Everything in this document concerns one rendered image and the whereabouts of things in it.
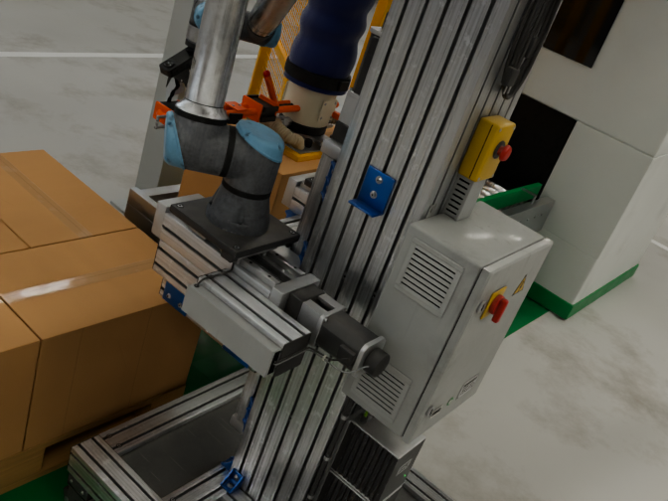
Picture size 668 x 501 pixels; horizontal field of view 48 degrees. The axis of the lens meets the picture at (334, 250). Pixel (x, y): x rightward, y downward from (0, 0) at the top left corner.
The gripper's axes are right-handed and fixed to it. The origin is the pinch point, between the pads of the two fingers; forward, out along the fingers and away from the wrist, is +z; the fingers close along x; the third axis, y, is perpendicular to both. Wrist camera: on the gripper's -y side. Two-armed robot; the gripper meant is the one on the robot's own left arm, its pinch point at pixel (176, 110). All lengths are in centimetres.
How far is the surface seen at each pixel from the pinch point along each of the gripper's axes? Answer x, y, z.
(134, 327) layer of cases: -15, -12, 61
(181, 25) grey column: 103, 95, 10
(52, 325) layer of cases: -10, -37, 55
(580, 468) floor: -129, 141, 109
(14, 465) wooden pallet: -14, -44, 100
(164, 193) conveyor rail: 33, 37, 49
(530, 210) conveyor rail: -39, 224, 49
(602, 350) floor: -102, 252, 108
